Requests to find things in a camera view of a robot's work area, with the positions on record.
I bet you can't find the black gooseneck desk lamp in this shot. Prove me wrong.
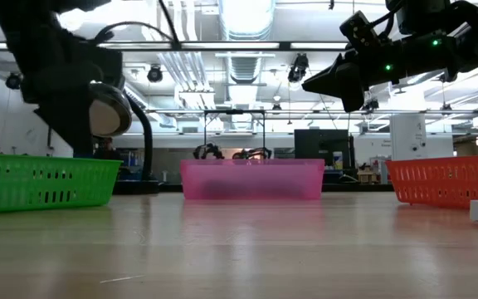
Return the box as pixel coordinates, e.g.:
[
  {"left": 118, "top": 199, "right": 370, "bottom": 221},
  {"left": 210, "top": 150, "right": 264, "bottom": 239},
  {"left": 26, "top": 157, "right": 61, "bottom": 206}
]
[{"left": 88, "top": 81, "right": 160, "bottom": 195}]

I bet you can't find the pink translucent plastic bin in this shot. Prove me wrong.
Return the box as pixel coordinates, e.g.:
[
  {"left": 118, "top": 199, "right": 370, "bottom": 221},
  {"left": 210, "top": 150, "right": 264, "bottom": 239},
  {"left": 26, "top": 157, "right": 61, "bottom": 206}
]
[{"left": 179, "top": 158, "right": 326, "bottom": 201}]

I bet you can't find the black ceiling camera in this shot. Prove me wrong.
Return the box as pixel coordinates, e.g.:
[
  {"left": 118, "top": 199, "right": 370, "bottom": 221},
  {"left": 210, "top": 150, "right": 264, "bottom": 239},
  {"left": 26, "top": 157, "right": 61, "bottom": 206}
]
[
  {"left": 287, "top": 52, "right": 310, "bottom": 84},
  {"left": 5, "top": 72, "right": 23, "bottom": 91},
  {"left": 146, "top": 65, "right": 164, "bottom": 84}
]

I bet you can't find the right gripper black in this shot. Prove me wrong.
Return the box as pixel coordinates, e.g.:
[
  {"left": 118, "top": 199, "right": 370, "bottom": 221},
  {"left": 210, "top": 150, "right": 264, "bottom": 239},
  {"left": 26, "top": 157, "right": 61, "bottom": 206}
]
[{"left": 300, "top": 31, "right": 458, "bottom": 113}]

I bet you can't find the orange plastic mesh basket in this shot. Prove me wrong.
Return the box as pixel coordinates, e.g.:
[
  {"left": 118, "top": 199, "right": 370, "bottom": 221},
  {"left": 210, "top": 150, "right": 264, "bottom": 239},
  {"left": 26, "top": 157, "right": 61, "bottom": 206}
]
[{"left": 385, "top": 153, "right": 478, "bottom": 210}]

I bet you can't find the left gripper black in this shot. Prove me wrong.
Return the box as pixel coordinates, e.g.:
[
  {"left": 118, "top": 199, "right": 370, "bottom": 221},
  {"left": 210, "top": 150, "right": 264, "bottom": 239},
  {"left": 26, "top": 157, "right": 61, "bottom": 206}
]
[{"left": 18, "top": 41, "right": 124, "bottom": 159}]

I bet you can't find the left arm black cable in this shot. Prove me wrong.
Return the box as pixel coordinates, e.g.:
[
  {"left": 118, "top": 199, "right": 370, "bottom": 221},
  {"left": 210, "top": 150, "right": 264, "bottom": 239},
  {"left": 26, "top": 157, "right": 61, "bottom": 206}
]
[{"left": 92, "top": 20, "right": 180, "bottom": 47}]

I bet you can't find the black computer monitor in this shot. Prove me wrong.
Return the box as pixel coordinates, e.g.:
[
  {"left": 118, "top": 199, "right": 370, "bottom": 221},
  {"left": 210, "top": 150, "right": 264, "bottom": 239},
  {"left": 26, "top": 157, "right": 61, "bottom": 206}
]
[{"left": 294, "top": 129, "right": 350, "bottom": 169}]

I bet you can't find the person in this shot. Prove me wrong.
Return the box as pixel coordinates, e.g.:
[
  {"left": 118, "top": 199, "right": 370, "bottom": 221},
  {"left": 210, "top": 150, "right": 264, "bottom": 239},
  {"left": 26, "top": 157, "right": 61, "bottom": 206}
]
[{"left": 93, "top": 136, "right": 120, "bottom": 161}]

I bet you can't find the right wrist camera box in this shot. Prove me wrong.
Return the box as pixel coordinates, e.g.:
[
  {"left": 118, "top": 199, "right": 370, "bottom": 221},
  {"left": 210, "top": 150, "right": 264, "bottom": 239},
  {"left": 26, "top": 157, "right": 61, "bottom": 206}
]
[{"left": 339, "top": 10, "right": 383, "bottom": 55}]

